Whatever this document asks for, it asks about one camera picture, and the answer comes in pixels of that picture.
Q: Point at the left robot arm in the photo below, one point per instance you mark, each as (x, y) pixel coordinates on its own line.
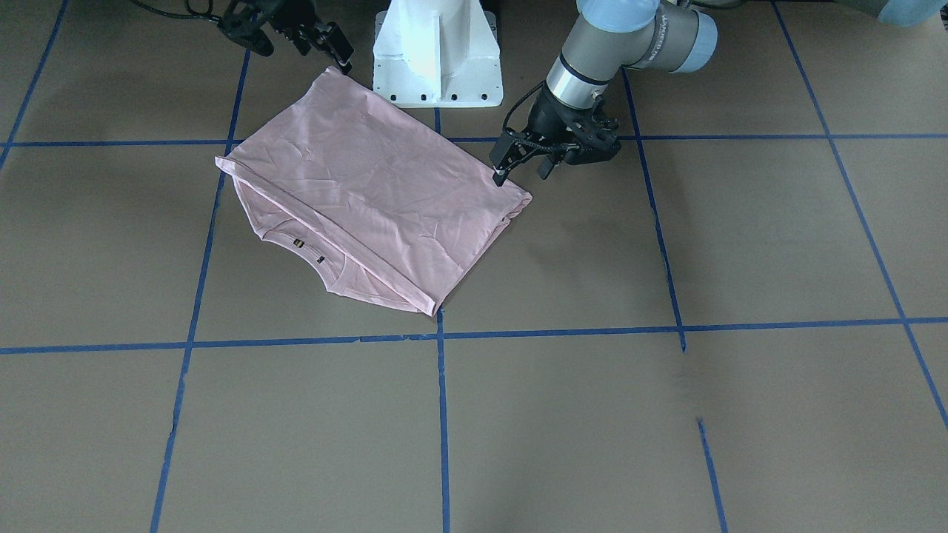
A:
(610, 38)

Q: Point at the white pillar with base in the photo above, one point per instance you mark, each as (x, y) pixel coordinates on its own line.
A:
(443, 54)

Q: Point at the pink Snoopy t-shirt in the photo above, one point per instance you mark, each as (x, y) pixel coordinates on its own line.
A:
(383, 208)

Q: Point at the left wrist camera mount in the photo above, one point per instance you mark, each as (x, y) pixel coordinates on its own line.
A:
(589, 136)

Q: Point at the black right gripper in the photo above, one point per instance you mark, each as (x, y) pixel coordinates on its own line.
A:
(284, 16)

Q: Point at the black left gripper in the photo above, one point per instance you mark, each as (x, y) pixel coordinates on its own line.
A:
(546, 118)

